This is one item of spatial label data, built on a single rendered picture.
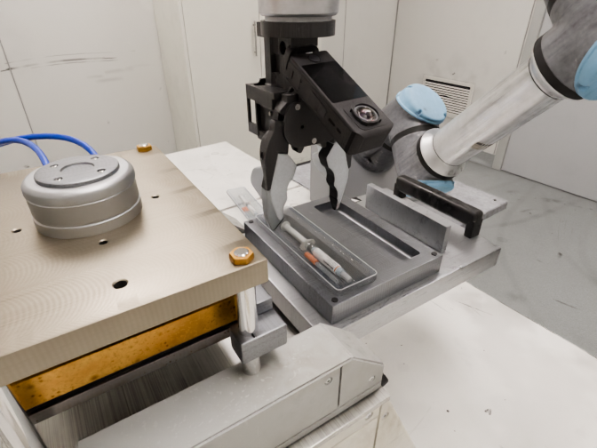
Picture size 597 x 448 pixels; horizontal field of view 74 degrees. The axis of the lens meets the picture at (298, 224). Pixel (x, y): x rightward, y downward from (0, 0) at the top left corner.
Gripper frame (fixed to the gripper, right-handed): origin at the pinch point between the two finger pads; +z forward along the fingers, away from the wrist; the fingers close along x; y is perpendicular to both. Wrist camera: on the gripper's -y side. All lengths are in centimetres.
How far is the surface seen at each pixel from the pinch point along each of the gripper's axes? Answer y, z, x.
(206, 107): 204, 38, -64
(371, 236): -0.7, 6.2, -9.8
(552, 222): 60, 103, -228
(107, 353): -10.3, -1.1, 23.6
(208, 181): 77, 28, -15
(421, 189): 2.0, 3.4, -22.0
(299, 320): -6.7, 8.3, 5.6
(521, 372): -17.1, 29.3, -29.2
